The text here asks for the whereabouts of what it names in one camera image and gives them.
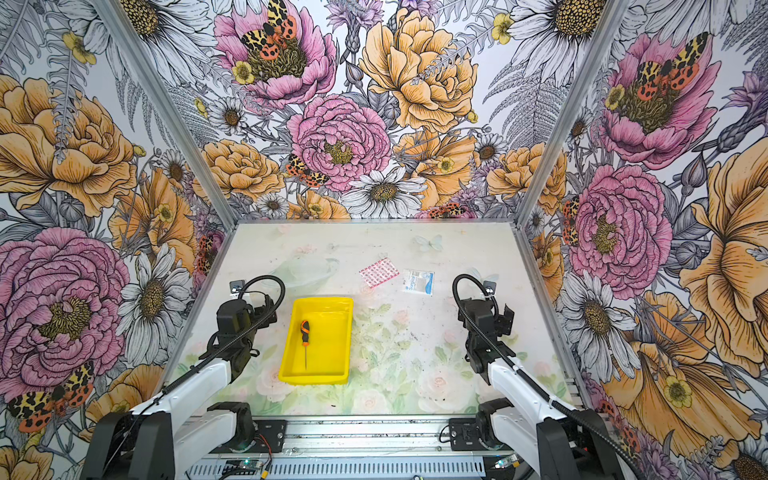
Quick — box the orange black handled screwdriver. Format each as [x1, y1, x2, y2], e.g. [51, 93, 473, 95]
[300, 320, 311, 370]

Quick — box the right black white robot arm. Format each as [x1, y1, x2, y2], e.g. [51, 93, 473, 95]
[451, 273, 645, 479]

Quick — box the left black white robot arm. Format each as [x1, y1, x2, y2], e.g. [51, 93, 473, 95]
[80, 274, 286, 479]

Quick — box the yellow plastic bin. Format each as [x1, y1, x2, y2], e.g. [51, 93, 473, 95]
[278, 297, 354, 386]

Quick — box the white blue plastic packet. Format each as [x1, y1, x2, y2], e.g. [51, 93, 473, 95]
[403, 270, 435, 296]

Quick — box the pink patterned packet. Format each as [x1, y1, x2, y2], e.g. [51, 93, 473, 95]
[359, 258, 400, 288]

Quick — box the green circuit board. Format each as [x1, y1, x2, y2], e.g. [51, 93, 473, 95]
[220, 459, 272, 479]

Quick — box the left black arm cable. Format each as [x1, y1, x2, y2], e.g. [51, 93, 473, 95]
[101, 274, 287, 475]

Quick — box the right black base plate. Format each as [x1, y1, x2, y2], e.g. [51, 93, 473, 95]
[448, 417, 500, 452]

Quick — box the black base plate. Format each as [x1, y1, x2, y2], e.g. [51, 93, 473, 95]
[448, 417, 500, 452]
[244, 419, 288, 454]

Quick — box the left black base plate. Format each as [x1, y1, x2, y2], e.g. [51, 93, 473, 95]
[244, 419, 288, 454]

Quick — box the aluminium frame rail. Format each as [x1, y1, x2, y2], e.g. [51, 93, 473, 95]
[182, 414, 535, 479]

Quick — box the right black corrugated cable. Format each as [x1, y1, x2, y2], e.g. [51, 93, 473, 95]
[451, 273, 646, 480]

